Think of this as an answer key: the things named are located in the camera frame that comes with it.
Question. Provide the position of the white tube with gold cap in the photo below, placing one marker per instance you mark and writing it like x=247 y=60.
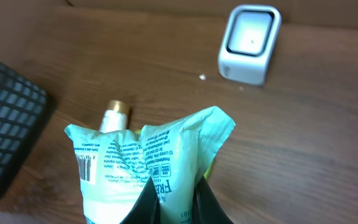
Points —
x=115 y=117

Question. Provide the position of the green snack bag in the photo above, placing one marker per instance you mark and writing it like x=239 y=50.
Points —
x=206 y=174

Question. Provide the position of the white barcode scanner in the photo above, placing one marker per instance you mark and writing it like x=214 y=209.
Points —
x=248 y=43

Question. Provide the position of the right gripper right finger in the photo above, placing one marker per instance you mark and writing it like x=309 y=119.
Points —
x=206 y=208

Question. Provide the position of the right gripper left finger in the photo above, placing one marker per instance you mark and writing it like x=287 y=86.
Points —
x=146 y=209

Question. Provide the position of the grey plastic shopping basket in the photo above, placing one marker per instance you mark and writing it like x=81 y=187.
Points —
x=25 y=109

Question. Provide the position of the mint green wipes packet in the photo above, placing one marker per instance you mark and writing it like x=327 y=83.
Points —
x=115 y=167

